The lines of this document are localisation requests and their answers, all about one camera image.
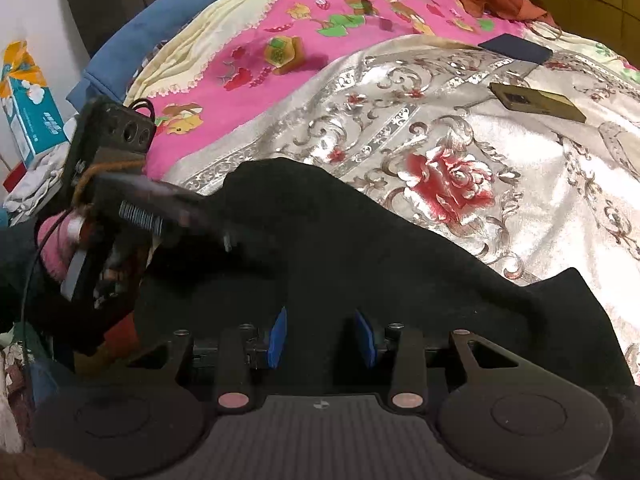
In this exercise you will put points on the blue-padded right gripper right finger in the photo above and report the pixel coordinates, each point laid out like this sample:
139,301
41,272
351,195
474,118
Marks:
366,338

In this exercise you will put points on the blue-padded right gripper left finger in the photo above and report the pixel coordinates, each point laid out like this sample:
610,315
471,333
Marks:
277,338

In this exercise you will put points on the black pants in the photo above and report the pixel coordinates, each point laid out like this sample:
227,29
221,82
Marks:
291,238

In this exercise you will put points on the pink knitted cloth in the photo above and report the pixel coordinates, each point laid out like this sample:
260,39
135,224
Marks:
60,247

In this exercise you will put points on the white cloth pile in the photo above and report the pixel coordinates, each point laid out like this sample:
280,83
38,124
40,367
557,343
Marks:
22,202

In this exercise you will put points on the blue orange tissue box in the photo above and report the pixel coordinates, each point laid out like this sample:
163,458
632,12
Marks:
32,115

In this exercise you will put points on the blue pillow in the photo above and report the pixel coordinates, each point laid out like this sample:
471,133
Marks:
111,70

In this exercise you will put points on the cream floral bedspread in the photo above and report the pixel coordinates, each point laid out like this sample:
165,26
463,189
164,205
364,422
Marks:
413,124

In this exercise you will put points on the pink floral blanket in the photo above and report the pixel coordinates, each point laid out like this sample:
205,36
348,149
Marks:
239,57

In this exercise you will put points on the gold-brown flat box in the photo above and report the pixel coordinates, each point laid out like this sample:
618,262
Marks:
533,101

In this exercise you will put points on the dark blue wallet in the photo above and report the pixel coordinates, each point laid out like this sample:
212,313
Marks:
517,48

